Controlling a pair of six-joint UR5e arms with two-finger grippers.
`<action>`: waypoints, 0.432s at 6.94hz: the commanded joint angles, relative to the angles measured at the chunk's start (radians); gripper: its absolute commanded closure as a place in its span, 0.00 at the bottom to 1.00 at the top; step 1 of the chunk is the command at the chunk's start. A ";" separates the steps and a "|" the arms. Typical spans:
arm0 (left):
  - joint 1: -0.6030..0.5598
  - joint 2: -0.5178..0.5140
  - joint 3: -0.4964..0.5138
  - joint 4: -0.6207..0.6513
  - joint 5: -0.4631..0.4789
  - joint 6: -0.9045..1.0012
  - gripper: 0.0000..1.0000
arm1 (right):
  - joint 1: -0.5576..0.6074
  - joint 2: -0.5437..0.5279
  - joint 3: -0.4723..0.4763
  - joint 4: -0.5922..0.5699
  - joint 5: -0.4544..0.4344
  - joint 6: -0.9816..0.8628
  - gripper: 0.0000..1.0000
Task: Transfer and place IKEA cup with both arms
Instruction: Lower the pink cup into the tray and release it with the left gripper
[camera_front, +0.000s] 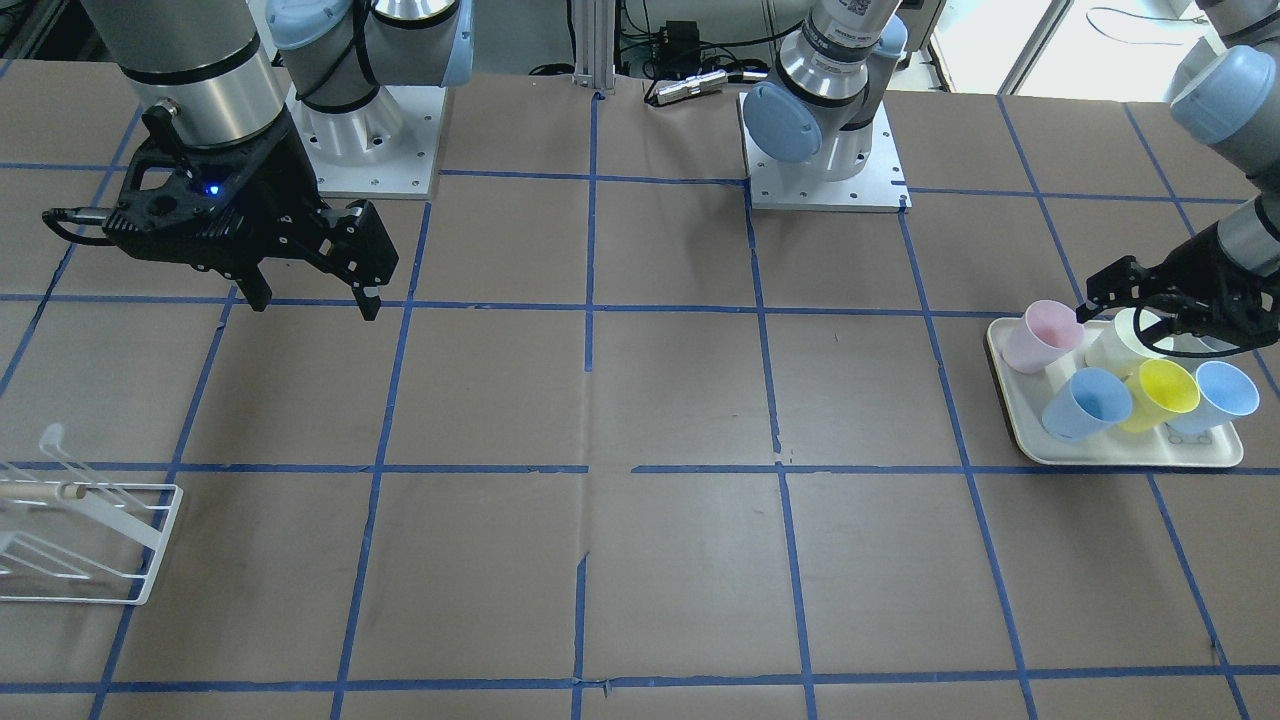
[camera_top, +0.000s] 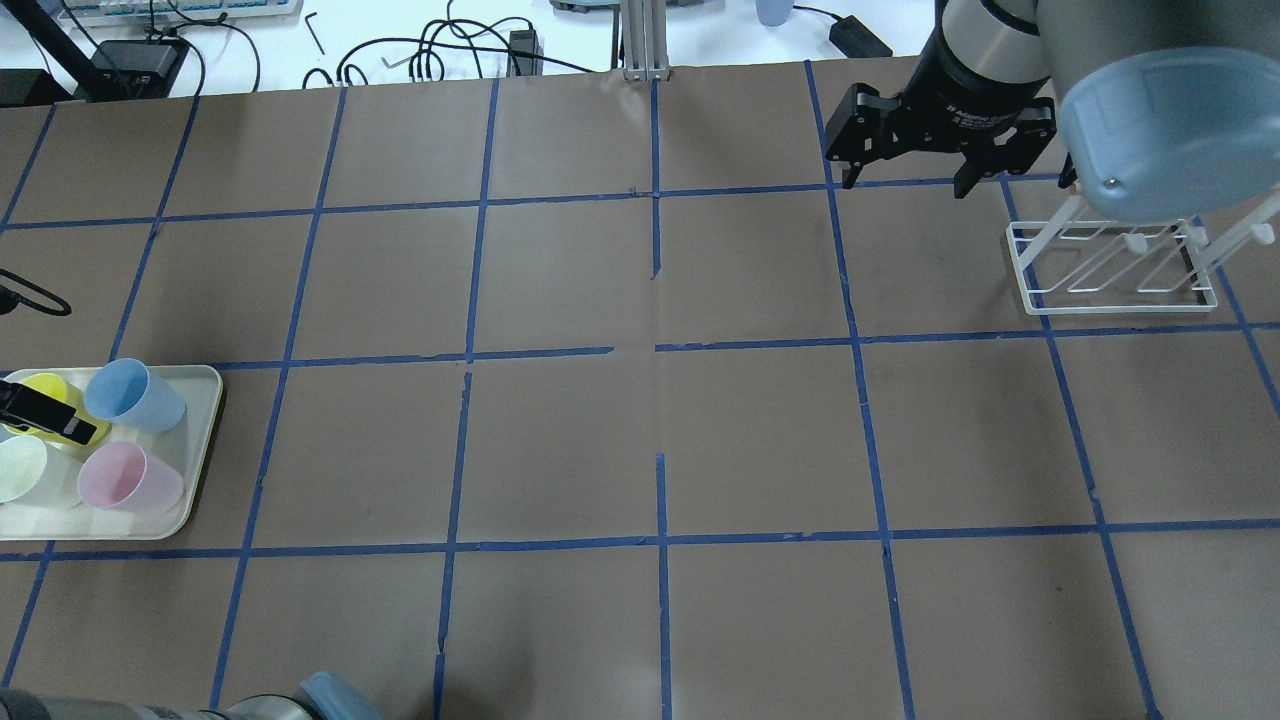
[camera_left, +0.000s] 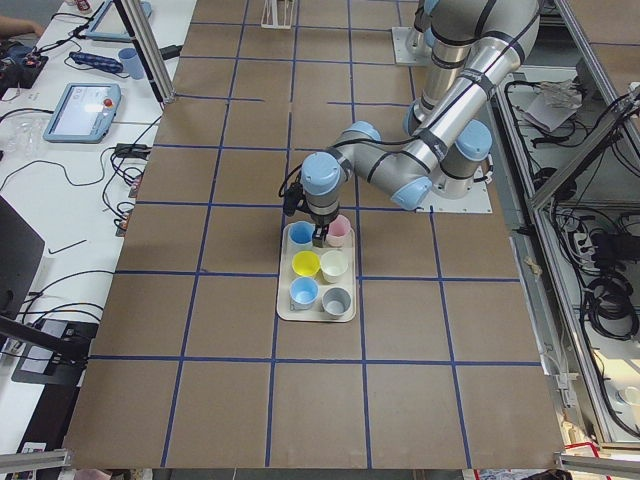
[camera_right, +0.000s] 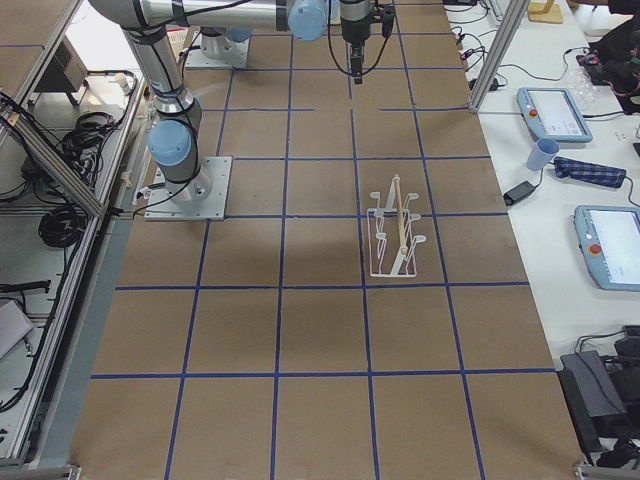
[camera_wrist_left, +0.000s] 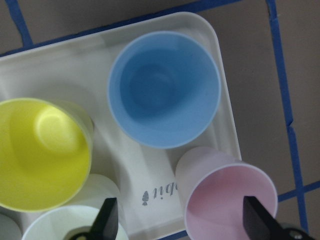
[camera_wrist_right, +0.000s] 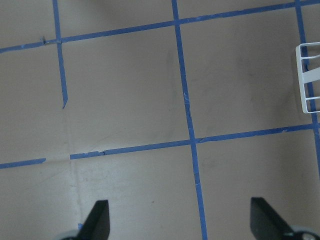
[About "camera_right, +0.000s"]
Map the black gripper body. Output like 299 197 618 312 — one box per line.
341 17 371 47

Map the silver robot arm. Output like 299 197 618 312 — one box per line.
200 27 252 60
91 1 377 202

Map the blue cup on desk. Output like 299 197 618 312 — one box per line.
526 138 560 171

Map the far teach pendant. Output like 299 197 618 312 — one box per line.
516 87 593 144

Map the teach pendant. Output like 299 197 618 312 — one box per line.
573 205 639 292
516 87 593 144

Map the blue plaid pouch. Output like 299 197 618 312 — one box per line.
553 156 627 189

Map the near teach pendant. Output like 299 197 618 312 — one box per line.
573 205 639 292

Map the wrist braided cable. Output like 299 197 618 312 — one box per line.
326 14 391 77

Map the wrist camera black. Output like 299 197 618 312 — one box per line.
376 4 396 39

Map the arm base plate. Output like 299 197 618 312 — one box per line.
185 36 250 70
143 156 232 221

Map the aluminium frame post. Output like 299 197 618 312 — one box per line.
469 0 530 113

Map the white wire cup rack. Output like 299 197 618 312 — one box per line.
366 174 427 279

